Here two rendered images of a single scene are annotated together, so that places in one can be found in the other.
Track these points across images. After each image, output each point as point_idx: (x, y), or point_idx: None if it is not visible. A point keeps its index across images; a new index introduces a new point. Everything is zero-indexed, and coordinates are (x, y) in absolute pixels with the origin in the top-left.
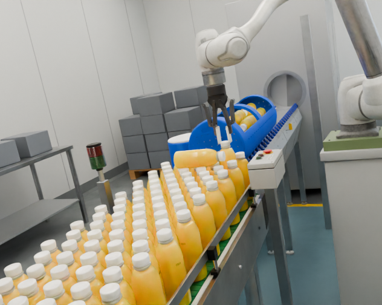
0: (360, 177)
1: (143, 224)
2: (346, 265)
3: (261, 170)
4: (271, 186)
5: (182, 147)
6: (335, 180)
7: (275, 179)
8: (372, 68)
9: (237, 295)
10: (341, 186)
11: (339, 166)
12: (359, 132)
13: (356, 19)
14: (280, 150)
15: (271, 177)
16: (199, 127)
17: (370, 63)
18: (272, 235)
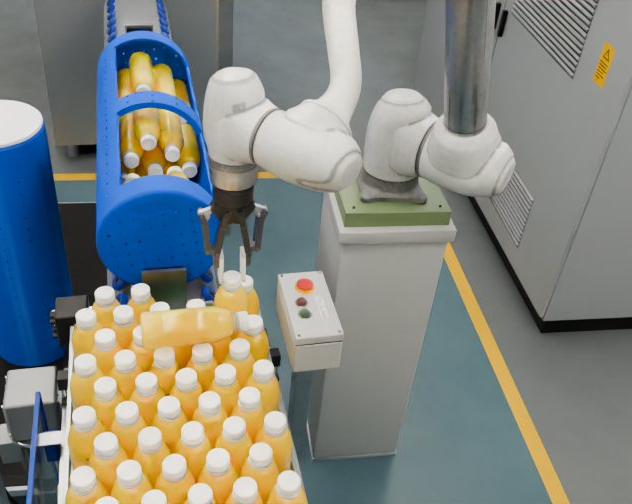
0: (391, 266)
1: None
2: (339, 376)
3: (319, 346)
4: (330, 365)
5: None
6: (353, 270)
7: (340, 355)
8: (467, 123)
9: None
10: (359, 277)
11: (364, 251)
12: (399, 193)
13: (475, 51)
14: (323, 277)
15: (334, 353)
16: (130, 205)
17: (467, 116)
18: (295, 411)
